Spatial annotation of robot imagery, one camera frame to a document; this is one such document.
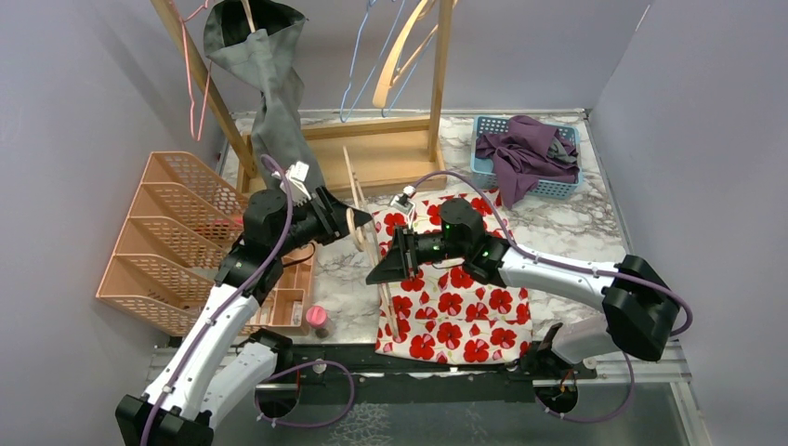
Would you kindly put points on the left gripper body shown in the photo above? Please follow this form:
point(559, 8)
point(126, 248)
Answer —
point(310, 223)

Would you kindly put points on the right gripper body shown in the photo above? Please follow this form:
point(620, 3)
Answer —
point(425, 248)

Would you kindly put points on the wooden hanger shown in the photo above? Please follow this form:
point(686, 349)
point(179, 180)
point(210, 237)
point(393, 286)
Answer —
point(365, 240)
point(249, 15)
point(395, 69)

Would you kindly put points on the red poppy print cloth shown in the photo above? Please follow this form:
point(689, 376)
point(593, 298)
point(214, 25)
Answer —
point(443, 316)

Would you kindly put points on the grey skirt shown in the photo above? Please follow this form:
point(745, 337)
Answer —
point(261, 53)

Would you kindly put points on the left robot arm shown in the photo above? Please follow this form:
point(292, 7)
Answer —
point(187, 401)

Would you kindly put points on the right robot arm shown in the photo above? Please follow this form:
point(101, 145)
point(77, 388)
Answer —
point(636, 309)

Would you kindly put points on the wooden clothes rack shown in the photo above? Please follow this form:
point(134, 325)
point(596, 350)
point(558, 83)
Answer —
point(387, 154)

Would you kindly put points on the peach compartment tray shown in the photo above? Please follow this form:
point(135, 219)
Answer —
point(284, 309)

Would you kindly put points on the pink capped bottle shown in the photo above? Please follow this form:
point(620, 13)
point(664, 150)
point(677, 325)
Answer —
point(319, 321)

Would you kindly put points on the blue plastic basket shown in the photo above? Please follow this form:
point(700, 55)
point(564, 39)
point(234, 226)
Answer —
point(481, 169)

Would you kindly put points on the peach plastic file organizer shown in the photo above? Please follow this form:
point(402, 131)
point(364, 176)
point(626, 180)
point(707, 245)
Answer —
point(181, 223)

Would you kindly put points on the purple cloth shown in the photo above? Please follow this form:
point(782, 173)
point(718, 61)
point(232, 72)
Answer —
point(519, 157)

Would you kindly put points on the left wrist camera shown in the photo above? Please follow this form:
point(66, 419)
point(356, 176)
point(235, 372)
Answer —
point(294, 182)

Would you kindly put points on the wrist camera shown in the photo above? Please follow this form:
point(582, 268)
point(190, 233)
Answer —
point(294, 182)
point(402, 202)

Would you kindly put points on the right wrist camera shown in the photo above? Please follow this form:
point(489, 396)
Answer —
point(402, 202)

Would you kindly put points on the blue wire hanger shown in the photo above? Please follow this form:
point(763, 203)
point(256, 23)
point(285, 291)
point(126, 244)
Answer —
point(380, 24)

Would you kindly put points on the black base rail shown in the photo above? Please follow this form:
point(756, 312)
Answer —
point(332, 374)

